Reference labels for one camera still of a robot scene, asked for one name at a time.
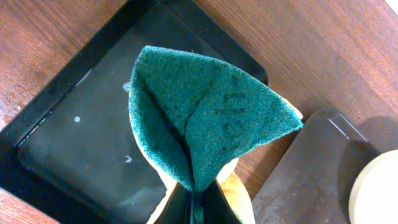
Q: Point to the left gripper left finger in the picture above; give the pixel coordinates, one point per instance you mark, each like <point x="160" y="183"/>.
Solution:
<point x="178" y="207"/>

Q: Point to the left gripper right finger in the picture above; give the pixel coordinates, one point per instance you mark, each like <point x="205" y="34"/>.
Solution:
<point x="217" y="205"/>

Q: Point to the green and yellow sponge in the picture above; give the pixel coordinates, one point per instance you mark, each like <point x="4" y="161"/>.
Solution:
<point x="194" y="116"/>

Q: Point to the white plate top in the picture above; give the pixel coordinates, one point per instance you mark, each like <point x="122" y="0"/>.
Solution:
<point x="373" y="197"/>

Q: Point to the brown serving tray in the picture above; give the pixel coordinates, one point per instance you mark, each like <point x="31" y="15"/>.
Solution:
<point x="313" y="180"/>

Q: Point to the black rectangular tray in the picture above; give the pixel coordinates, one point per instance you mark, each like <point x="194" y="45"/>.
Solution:
<point x="71" y="152"/>

